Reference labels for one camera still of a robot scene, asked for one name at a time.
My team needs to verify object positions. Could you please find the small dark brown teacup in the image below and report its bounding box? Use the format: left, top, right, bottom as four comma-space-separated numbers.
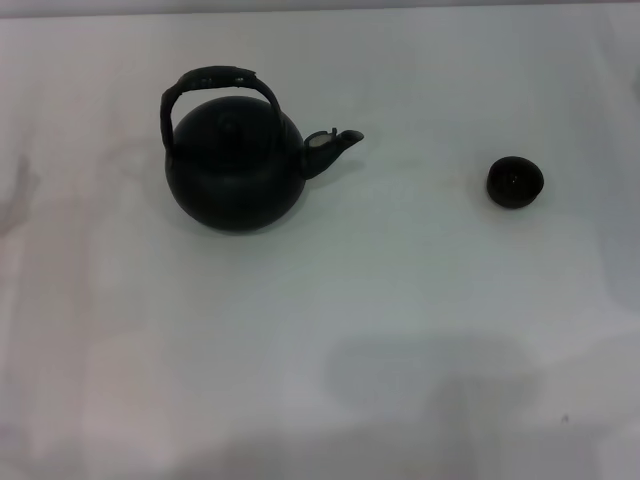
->
486, 155, 546, 209

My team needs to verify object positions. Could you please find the black round teapot with handle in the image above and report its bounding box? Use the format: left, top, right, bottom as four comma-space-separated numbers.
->
159, 65, 365, 234

